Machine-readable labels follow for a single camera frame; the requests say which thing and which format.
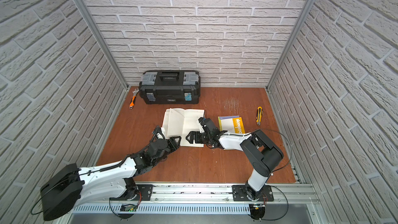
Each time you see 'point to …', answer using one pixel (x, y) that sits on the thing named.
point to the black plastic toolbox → (170, 87)
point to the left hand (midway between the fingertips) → (182, 137)
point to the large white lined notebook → (180, 122)
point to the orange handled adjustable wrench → (132, 103)
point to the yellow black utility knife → (258, 118)
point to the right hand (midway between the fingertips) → (193, 138)
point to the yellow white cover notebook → (235, 125)
